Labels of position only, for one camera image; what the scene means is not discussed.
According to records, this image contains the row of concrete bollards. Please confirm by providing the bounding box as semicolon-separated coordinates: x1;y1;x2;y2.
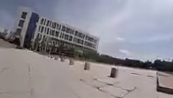
43;52;120;79

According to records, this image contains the large white building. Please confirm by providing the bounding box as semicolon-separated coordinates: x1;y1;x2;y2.
8;5;104;63

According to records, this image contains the pale concrete slab plaza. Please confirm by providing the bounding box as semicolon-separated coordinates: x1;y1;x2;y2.
0;44;173;98

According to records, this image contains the row of trees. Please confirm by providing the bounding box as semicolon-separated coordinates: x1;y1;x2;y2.
82;37;173;76

